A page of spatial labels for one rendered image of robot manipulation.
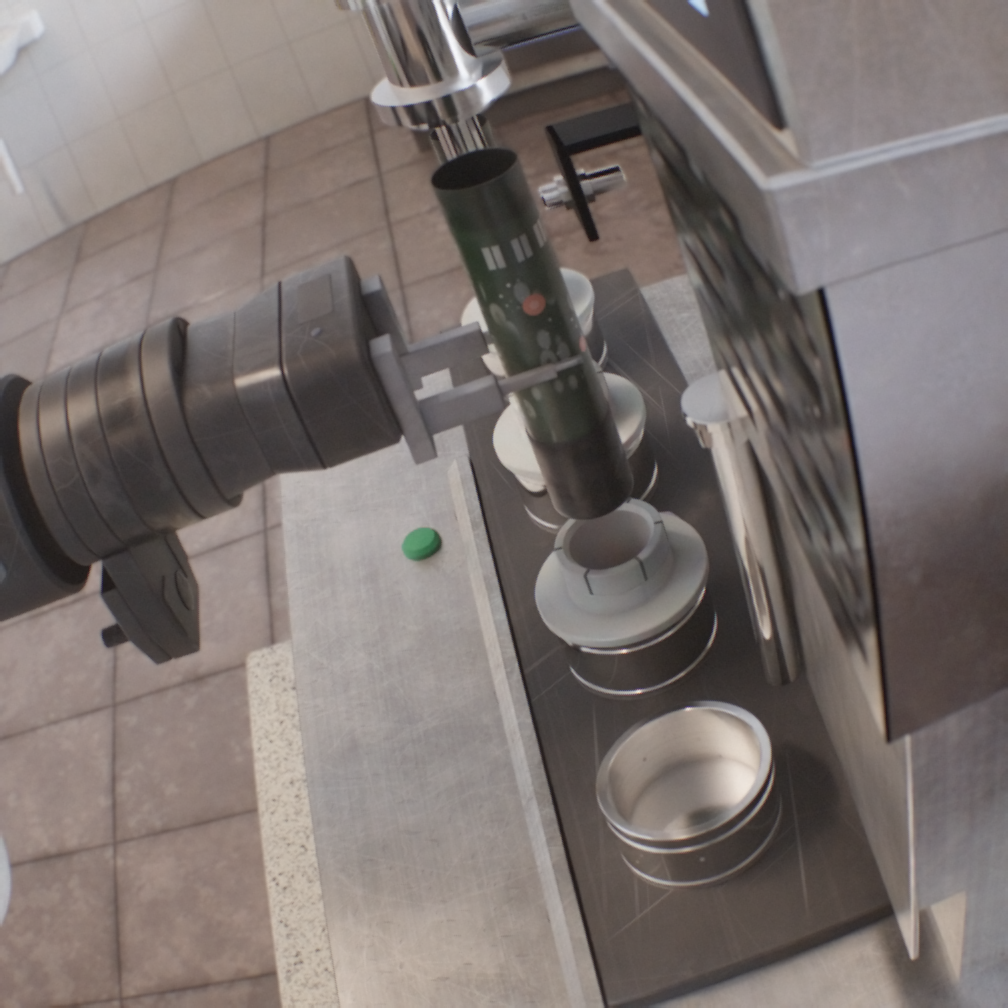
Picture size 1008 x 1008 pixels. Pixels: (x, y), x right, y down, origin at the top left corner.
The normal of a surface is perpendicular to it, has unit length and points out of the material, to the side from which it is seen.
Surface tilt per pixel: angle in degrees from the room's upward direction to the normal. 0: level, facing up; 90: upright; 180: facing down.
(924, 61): 90
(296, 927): 0
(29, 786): 0
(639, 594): 90
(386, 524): 0
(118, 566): 90
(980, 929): 90
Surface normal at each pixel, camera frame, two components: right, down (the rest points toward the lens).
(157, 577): 0.94, -0.33
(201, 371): -0.15, -0.77
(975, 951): 0.15, 0.59
